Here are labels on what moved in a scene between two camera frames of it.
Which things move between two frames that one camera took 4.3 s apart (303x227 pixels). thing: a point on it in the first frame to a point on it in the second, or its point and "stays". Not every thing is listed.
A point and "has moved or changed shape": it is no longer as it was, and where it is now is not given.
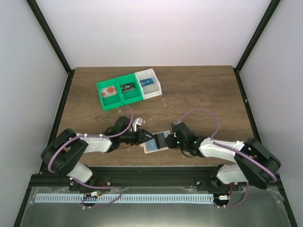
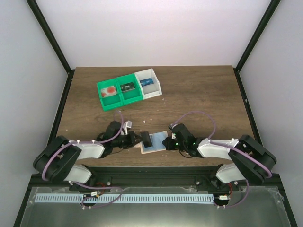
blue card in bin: (146, 82) stays
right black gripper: (170, 141) stays
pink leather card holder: (150, 145) stays
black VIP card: (160, 140) has moved or changed shape
